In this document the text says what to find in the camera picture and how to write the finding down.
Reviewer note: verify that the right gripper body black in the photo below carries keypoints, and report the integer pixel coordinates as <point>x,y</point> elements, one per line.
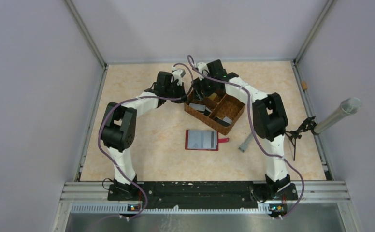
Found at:
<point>207,86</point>

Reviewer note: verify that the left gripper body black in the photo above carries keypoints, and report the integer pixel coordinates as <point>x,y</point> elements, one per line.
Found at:
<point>175,90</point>

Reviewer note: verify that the brown wicker divided basket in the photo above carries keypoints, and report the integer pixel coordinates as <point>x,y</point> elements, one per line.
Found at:
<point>228,106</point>

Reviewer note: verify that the grey card black stripe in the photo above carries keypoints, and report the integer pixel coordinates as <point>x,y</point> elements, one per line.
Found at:
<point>202,140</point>

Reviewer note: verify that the red leather card holder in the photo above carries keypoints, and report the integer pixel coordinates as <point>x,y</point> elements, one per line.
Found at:
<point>219,141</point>

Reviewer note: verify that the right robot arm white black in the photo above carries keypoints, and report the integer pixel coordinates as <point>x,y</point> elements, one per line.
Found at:
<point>266,114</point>

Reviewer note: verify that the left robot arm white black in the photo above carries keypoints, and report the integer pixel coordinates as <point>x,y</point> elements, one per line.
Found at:
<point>118,129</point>

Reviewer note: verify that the black card in basket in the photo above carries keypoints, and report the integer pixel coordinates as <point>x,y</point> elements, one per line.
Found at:
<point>222,122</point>

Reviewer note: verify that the grey plastic toy beam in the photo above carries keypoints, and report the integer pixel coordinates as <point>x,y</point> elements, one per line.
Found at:
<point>244,145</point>

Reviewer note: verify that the small tan block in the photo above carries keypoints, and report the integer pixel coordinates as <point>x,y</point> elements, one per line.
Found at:
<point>304,85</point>

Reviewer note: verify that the black mini tripod stand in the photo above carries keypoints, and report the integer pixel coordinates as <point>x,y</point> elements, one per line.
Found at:
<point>307,125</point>

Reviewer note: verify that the silver metal tube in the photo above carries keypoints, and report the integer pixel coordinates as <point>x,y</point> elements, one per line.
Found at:
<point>346,108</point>

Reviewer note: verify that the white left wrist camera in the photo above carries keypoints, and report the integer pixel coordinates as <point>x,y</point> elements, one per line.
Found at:
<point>178,75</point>

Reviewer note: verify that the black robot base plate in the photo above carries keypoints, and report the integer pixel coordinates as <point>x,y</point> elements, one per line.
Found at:
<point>201,195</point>

